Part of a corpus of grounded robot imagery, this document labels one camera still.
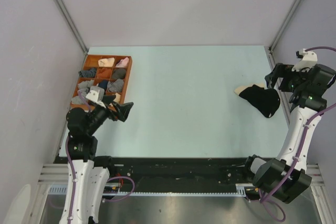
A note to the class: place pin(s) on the light grey rolled cloth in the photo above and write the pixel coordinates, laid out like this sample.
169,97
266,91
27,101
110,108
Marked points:
85,84

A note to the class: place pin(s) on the dark grey rolled cloth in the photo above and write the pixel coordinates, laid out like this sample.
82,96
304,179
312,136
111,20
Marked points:
119,73

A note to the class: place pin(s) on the navy blue rolled cloth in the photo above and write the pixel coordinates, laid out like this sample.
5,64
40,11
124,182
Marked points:
103,84

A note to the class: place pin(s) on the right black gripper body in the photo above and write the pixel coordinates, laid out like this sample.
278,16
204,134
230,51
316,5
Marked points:
292,80

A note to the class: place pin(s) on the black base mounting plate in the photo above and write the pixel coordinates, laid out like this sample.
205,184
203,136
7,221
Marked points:
178,175

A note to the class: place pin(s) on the right aluminium corner post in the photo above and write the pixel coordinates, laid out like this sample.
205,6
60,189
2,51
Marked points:
289,16

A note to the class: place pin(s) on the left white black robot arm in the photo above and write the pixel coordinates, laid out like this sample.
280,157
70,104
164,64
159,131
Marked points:
87,172

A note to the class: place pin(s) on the navy striped rolled cloth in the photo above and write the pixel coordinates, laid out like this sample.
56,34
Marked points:
88,73

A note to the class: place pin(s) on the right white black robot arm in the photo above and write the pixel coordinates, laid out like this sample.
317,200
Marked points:
285,177

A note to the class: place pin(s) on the cream rolled cloth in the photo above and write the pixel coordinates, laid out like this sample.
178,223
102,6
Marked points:
106,62

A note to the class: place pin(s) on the aluminium corner post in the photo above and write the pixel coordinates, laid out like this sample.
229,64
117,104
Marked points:
71,24
289,16

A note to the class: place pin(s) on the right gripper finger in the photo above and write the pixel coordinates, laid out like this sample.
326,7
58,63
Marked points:
272,81
274,72

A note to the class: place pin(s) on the grey striped corner cloth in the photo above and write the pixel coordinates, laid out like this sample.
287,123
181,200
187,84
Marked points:
80,98

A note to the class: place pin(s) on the orange rolled cloth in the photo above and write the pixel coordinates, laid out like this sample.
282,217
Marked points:
104,73

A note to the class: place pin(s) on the beige rolled cloth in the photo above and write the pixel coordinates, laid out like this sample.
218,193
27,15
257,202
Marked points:
117,98

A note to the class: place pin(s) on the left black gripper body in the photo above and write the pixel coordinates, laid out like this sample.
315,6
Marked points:
99,114

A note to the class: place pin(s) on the left aluminium corner post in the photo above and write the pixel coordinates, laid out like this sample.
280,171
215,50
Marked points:
71,24

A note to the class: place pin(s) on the pink white rolled cloth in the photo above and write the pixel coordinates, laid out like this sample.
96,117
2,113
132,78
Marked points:
123,63

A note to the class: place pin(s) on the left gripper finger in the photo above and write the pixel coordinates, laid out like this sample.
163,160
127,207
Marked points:
108,100
122,110

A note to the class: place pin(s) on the orange wooden divided tray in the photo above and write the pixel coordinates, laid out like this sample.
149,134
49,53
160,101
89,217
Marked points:
92,61

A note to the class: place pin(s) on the aluminium frame rail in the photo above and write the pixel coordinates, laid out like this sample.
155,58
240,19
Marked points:
58,174

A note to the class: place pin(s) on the grey striped rolled cloth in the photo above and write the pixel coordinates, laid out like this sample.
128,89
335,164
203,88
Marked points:
115,86

